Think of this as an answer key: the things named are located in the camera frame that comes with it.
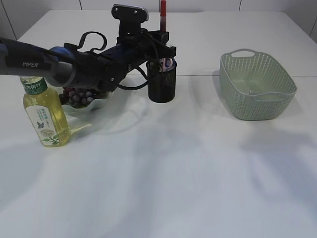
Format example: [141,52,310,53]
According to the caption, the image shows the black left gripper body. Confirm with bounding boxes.
[115,29,176,74]

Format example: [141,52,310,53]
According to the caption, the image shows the pink small scissors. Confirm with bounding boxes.
[159,58,176,72]

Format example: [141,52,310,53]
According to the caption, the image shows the red glitter pen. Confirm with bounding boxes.
[159,0,167,32]

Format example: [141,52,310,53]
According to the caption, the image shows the purple grape bunch with leaf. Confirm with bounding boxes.
[58,87,110,109]

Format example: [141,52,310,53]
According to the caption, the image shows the yellow tea drink bottle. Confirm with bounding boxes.
[20,76,71,147]

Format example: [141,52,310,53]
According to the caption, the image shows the clear plastic sheet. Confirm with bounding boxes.
[245,88,263,96]

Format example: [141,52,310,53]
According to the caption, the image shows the black mesh pen holder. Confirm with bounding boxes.
[146,62,177,103]

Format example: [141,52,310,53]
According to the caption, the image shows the green wavy glass plate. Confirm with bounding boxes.
[62,92,114,117]

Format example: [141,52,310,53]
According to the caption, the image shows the green plastic woven basket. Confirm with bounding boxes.
[219,50,297,121]

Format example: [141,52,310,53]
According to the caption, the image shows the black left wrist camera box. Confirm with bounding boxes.
[111,4,149,38]

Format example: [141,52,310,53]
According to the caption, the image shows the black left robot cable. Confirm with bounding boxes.
[37,31,164,90]

